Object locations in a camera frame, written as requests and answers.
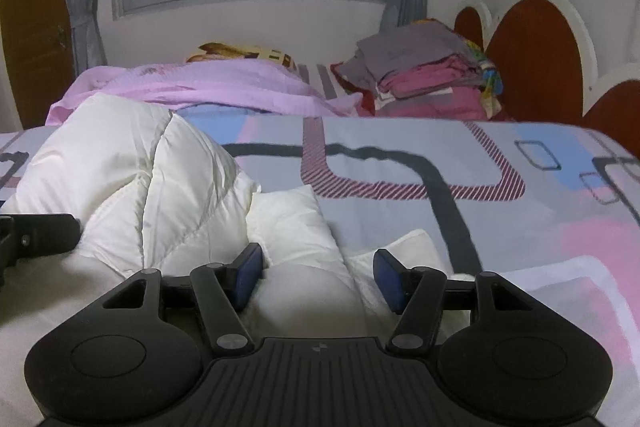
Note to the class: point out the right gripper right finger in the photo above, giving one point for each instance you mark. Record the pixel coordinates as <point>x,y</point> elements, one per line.
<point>415,295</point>

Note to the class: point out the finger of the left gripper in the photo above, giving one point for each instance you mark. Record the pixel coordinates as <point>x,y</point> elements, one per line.
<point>34,236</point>

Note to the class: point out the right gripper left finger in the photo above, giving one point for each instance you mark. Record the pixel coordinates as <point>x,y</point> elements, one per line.
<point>222,292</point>

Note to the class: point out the white puffer jacket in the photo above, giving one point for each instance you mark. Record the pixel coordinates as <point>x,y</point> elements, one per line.
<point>151,191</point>

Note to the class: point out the stack of folded clothes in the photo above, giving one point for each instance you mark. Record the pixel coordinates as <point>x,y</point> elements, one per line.
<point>424,70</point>

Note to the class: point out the patterned grey bed sheet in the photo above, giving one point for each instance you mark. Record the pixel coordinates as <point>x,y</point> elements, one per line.
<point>555,209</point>

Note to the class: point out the pink blanket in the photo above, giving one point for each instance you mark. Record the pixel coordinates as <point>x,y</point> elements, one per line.
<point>253,84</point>

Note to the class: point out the brown wooden door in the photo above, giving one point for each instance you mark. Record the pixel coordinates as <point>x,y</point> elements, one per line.
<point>39,55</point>

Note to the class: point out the yellow patterned pillow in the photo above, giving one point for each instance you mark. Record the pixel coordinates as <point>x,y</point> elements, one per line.
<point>219,51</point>

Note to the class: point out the red and white headboard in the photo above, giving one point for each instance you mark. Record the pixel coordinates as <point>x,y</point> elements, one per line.
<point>549,69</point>

